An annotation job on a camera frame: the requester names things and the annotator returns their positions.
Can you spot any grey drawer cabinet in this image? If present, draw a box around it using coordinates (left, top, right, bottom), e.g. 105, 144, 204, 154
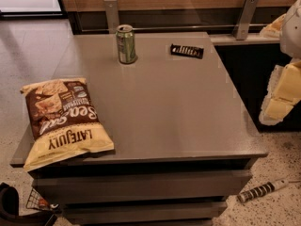
9, 31, 269, 226

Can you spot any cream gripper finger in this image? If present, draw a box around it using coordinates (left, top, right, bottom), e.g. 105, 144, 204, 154
260, 14, 285, 38
259, 60, 301, 125

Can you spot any metal bracket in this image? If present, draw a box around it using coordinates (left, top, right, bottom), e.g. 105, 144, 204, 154
103, 0, 119, 34
233, 0, 259, 40

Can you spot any wooden wall counter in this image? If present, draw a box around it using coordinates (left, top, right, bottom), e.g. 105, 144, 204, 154
58, 0, 295, 39

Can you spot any right metal bracket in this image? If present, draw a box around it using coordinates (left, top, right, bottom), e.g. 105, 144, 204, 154
233, 0, 259, 40

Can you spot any black curved object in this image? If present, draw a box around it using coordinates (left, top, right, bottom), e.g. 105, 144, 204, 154
0, 182, 58, 226

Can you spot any brown Late July chip bag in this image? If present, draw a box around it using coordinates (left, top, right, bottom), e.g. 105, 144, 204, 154
21, 78, 114, 171

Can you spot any left metal bracket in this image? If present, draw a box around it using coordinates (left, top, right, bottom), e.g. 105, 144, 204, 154
103, 0, 119, 34

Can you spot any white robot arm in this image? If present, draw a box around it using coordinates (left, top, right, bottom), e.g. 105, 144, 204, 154
259, 0, 301, 126

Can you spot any black wire basket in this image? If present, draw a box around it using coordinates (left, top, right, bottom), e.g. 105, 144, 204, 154
25, 188, 59, 211

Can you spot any striped cylinder on floor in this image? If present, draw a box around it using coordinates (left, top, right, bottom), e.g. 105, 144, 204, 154
237, 179, 289, 203

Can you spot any green soda can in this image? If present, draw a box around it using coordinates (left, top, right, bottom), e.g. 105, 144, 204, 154
116, 24, 136, 64

